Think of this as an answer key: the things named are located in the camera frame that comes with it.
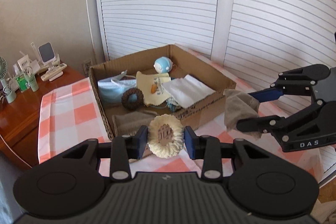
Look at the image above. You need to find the brown hair scrunchie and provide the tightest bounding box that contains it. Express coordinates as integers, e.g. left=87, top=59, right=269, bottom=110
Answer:
left=121, top=88, right=143, bottom=111

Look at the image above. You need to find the cream hair scrunchie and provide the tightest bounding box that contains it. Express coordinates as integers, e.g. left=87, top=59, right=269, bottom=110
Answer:
left=147, top=114, right=184, bottom=159

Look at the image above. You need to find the grey fabric pouch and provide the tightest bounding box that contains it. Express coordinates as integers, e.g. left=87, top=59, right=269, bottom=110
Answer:
left=224, top=89, right=260, bottom=131
left=112, top=110, right=158, bottom=136

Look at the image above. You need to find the blue floral sachet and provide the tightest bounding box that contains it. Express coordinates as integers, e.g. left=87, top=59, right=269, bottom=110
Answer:
left=166, top=97, right=182, bottom=113

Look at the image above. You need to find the blue face mask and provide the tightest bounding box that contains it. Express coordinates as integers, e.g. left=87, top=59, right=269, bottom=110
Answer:
left=97, top=71, right=137, bottom=104

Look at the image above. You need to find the white cloth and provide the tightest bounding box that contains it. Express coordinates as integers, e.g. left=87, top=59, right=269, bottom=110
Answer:
left=163, top=75, right=216, bottom=109

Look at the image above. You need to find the yellow lens cleaning cloth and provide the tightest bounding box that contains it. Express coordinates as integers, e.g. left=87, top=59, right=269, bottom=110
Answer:
left=136, top=71, right=171, bottom=106

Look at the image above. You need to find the small orange cone toy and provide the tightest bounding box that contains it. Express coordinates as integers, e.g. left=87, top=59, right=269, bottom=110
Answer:
left=150, top=84, right=157, bottom=94

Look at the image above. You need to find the blue white plush toy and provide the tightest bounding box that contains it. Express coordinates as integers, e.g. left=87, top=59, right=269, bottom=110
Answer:
left=153, top=56, right=173, bottom=73

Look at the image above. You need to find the brown cardboard box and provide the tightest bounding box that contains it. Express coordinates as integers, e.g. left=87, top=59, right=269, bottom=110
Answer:
left=89, top=45, right=236, bottom=139

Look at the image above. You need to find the white louvered closet door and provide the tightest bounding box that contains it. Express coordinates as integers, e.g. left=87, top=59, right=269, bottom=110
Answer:
left=97, top=0, right=335, bottom=90

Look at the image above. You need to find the white remote control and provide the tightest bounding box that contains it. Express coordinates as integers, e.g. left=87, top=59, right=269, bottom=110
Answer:
left=41, top=63, right=67, bottom=82

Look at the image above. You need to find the wooden nightstand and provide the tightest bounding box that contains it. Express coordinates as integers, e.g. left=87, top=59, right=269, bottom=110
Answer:
left=1, top=67, right=84, bottom=170

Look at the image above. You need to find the green small bottle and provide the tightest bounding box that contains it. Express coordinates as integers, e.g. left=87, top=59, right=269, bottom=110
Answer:
left=24, top=70, right=39, bottom=92

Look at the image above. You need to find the grey screen device on stand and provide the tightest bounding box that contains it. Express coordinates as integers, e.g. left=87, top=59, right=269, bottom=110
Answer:
left=38, top=42, right=60, bottom=68

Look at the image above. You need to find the green mini desk fan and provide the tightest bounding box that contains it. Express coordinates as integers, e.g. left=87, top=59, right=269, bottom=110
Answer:
left=0, top=57, right=17, bottom=103

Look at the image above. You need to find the white product box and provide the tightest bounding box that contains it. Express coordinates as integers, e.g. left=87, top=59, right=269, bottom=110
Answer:
left=17, top=55, right=34, bottom=77

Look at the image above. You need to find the wall power outlet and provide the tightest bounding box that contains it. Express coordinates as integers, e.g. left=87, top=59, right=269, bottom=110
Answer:
left=81, top=59, right=93, bottom=75

